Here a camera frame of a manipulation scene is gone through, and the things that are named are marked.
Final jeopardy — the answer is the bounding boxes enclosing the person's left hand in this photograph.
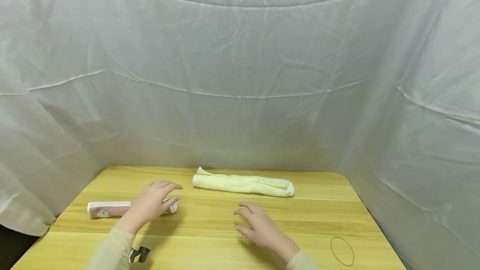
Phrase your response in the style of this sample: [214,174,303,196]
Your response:
[115,180,184,235]

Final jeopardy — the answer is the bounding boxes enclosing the person's right hand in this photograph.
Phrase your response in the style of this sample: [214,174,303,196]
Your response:
[233,201,300,263]

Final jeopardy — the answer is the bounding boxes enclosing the person's left forearm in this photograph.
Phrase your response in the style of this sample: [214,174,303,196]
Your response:
[86,227,136,270]

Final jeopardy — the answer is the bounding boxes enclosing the person's right forearm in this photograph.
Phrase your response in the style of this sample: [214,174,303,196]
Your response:
[286,250,320,270]

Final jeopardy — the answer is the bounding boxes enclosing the rolled pale yellow towel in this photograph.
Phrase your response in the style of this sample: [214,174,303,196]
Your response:
[192,167,295,198]

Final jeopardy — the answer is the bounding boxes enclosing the rolled pink and white towel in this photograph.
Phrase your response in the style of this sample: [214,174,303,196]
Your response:
[87,200,179,219]

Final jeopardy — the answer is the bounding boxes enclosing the black wrist band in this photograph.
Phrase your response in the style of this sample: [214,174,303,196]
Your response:
[128,246,151,264]

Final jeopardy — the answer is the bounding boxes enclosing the thin rubber band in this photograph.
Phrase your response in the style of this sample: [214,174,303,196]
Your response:
[330,236,355,267]

